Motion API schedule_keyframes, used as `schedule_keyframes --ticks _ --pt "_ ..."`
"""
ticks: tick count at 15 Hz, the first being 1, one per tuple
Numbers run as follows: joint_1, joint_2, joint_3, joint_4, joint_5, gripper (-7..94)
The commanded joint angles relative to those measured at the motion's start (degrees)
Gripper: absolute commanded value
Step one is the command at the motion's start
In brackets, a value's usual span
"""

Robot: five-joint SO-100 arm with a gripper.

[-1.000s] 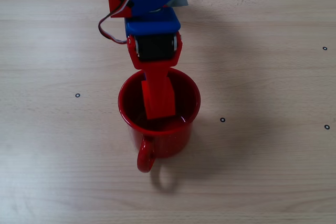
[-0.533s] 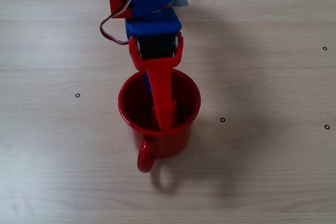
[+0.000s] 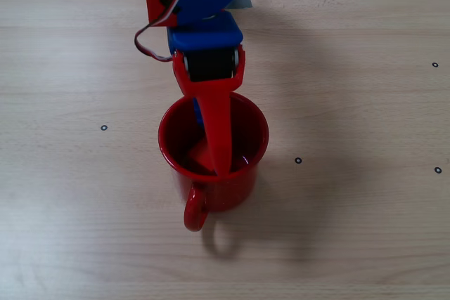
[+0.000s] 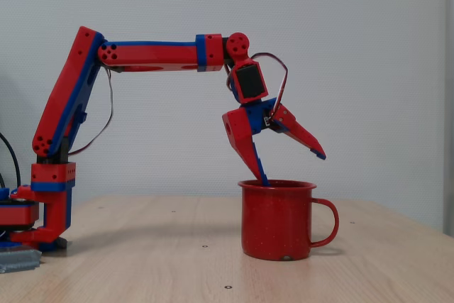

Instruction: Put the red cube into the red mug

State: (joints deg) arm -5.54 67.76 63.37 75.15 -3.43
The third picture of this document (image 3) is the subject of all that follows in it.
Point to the red cube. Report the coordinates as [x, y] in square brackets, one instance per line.
[198, 157]

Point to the red enamel mug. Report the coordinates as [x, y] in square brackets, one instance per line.
[225, 194]

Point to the red and blue gripper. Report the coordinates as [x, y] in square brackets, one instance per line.
[210, 64]

